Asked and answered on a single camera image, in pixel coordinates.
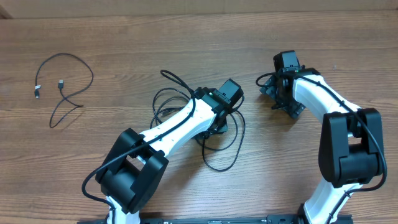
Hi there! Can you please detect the long black usb cable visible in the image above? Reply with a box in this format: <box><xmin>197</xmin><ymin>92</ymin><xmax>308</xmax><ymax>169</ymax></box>
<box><xmin>149</xmin><ymin>87</ymin><xmax>246</xmax><ymax>172</ymax></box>

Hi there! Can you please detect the short black usb cable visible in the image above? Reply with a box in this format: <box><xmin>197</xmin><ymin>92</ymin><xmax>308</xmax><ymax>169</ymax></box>
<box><xmin>34</xmin><ymin>52</ymin><xmax>95</xmax><ymax>129</ymax></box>

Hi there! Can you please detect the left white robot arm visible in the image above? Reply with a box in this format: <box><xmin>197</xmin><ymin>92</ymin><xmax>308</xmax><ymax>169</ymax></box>
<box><xmin>95</xmin><ymin>79</ymin><xmax>244</xmax><ymax>223</ymax></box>

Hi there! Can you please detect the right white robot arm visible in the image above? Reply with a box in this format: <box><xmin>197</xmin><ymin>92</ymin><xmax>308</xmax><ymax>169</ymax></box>
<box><xmin>260</xmin><ymin>50</ymin><xmax>387</xmax><ymax>223</ymax></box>

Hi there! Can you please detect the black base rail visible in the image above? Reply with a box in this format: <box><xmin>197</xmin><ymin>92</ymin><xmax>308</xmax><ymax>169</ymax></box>
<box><xmin>77</xmin><ymin>213</ymin><xmax>354</xmax><ymax>224</ymax></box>

